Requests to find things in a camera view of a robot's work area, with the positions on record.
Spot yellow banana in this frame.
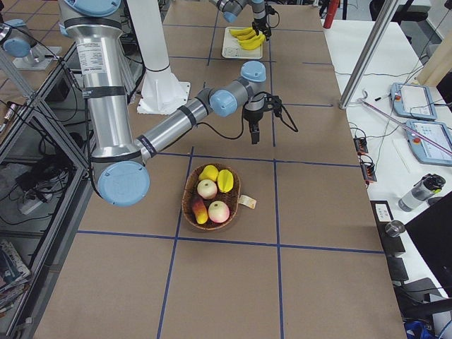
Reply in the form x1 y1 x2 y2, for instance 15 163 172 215
237 32 259 44
235 30 256 41
239 34 266 51
229 27 254 37

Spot yellow lemon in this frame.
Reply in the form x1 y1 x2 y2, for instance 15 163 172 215
198 165 219 182

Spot stack of cloth books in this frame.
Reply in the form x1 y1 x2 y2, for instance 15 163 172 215
1 239 31 316

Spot brown wicker basket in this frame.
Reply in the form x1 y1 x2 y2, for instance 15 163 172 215
182 163 241 232

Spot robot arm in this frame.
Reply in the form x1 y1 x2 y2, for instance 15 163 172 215
210 0 276 41
59 1 266 206

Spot yellow starfruit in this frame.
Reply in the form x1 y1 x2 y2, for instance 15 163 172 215
217 169 234 193

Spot orange black electronics module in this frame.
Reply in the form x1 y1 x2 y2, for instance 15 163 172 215
353 136 369 155

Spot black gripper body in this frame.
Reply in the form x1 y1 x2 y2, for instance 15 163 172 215
243 100 265 131
252 13 269 34

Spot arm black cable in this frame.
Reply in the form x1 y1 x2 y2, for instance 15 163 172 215
196 91 299 141

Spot paper price tag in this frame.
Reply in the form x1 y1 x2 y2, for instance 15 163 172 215
238 194 256 209

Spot white stand metal rod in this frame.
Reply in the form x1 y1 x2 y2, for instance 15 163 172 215
356 90 452 156

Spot red pink apple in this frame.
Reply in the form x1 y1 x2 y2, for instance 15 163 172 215
208 201 230 223

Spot red yellow mango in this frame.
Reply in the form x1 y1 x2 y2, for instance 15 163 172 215
191 196 208 225

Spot far blue teach pendant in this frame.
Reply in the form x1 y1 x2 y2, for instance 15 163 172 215
390 83 437 121

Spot near blue teach pendant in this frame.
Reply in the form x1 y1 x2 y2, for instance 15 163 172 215
405 119 451 167

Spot blue teach pendant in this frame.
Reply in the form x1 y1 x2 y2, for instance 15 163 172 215
405 119 451 167
390 83 437 121

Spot clear water bottle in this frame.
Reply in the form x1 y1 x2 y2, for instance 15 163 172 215
398 174 446 212

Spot white rectangular bear tray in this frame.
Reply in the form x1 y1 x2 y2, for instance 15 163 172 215
222 26 263 60

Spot red cylinder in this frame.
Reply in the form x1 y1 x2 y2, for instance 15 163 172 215
323 0 340 29

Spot aluminium frame post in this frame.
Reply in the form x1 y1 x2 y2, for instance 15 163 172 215
339 0 398 109

